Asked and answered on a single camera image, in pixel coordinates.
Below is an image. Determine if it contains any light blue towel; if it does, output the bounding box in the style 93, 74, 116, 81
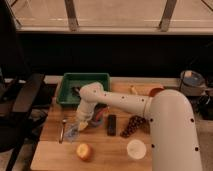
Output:
64, 123, 79, 142

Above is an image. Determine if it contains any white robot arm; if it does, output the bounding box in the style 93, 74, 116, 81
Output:
76, 82, 203, 171

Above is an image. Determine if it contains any red bowl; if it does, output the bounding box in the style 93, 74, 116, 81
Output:
149, 88, 164, 97

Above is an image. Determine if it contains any grey bowl on side table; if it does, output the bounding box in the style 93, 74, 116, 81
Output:
180, 70, 205, 96

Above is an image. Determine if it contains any red orange carrot toy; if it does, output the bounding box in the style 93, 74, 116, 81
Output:
93, 107, 108, 122

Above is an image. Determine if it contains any orange yellow apple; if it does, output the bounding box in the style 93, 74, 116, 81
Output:
76, 143, 92, 161

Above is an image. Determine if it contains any black rectangular block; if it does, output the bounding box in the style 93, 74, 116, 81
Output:
107, 115, 116, 136

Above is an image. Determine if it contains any dark utensil in tray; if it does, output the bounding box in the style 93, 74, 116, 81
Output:
71, 87, 81, 96

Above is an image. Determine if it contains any green plastic tray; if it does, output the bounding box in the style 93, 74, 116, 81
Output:
56, 73, 110, 107

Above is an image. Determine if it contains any bunch of dark grapes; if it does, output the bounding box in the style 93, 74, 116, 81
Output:
120, 115, 145, 138

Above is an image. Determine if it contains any black chair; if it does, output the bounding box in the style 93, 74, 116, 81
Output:
0, 0, 58, 171

